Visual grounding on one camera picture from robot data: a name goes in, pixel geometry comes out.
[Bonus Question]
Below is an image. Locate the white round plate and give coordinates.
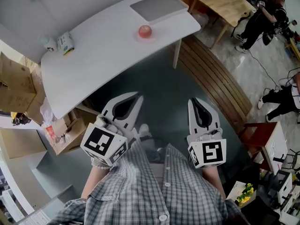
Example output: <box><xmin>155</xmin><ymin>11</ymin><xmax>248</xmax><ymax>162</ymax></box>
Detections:
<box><xmin>133</xmin><ymin>28</ymin><xmax>159</xmax><ymax>43</ymax></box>

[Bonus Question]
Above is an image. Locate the curved wooden platform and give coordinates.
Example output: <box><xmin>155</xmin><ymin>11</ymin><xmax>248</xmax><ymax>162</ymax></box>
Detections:
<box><xmin>174</xmin><ymin>35</ymin><xmax>253</xmax><ymax>133</ymax></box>

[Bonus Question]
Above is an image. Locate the grey plaid shirt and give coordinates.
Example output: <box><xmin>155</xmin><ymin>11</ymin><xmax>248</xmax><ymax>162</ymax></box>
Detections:
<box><xmin>52</xmin><ymin>138</ymin><xmax>244</xmax><ymax>225</ymax></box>

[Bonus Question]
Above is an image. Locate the beige wristband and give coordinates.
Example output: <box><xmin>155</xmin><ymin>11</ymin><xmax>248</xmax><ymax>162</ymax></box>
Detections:
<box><xmin>91</xmin><ymin>157</ymin><xmax>108</xmax><ymax>166</ymax></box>

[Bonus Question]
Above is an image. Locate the person's right forearm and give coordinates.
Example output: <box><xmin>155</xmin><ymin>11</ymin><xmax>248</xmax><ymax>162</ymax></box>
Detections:
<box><xmin>201</xmin><ymin>166</ymin><xmax>227</xmax><ymax>200</ymax></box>

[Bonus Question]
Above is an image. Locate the person's left forearm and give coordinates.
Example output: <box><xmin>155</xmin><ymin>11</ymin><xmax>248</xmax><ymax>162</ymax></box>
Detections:
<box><xmin>81</xmin><ymin>166</ymin><xmax>111</xmax><ymax>200</ymax></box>

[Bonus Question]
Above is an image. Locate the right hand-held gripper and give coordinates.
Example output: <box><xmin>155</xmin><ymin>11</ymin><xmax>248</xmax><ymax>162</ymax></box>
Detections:
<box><xmin>187</xmin><ymin>97</ymin><xmax>227</xmax><ymax>169</ymax></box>

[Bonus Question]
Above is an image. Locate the light wooden table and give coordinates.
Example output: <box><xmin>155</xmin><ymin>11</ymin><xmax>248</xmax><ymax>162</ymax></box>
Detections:
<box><xmin>187</xmin><ymin>0</ymin><xmax>256</xmax><ymax>50</ymax></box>

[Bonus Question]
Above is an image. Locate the white plastic bag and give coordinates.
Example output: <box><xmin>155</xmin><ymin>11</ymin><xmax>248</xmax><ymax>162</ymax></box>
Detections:
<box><xmin>39</xmin><ymin>97</ymin><xmax>57</xmax><ymax>126</ymax></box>

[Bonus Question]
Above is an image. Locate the white green tissue packet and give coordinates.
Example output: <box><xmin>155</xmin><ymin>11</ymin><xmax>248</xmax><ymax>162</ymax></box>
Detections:
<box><xmin>57</xmin><ymin>31</ymin><xmax>75</xmax><ymax>56</ymax></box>

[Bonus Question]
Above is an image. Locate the black floor cable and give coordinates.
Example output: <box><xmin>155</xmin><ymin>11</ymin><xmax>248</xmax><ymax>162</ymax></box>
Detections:
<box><xmin>247</xmin><ymin>50</ymin><xmax>282</xmax><ymax>90</ymax></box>

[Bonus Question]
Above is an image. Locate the red apple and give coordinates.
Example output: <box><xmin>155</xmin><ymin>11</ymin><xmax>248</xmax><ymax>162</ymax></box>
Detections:
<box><xmin>138</xmin><ymin>25</ymin><xmax>153</xmax><ymax>39</ymax></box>

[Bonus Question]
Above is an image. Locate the white bead bracelet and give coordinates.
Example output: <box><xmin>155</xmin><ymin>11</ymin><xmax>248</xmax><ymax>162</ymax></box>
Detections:
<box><xmin>91</xmin><ymin>162</ymin><xmax>111</xmax><ymax>171</ymax></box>

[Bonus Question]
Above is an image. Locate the red-brown cabinet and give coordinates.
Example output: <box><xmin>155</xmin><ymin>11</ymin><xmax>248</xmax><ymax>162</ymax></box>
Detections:
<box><xmin>239</xmin><ymin>121</ymin><xmax>288</xmax><ymax>175</ymax></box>

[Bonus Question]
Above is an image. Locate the open cardboard box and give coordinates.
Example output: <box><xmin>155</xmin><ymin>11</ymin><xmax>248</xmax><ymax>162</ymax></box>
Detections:
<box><xmin>0</xmin><ymin>52</ymin><xmax>46</xmax><ymax>117</ymax></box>

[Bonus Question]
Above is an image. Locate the grey rectangular tray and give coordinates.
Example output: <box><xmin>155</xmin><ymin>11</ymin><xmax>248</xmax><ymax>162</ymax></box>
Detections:
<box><xmin>130</xmin><ymin>0</ymin><xmax>189</xmax><ymax>25</ymax></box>

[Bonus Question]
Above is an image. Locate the yellow sunflower bouquet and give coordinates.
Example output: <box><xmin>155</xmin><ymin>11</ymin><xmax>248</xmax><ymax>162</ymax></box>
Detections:
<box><xmin>236</xmin><ymin>183</ymin><xmax>255</xmax><ymax>205</ymax></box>

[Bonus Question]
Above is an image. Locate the white table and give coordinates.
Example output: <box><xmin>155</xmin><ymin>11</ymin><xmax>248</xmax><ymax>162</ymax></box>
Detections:
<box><xmin>41</xmin><ymin>0</ymin><xmax>202</xmax><ymax>119</ymax></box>

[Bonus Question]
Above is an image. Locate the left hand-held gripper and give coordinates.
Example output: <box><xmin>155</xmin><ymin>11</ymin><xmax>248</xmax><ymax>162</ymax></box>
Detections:
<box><xmin>80</xmin><ymin>91</ymin><xmax>144</xmax><ymax>166</ymax></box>

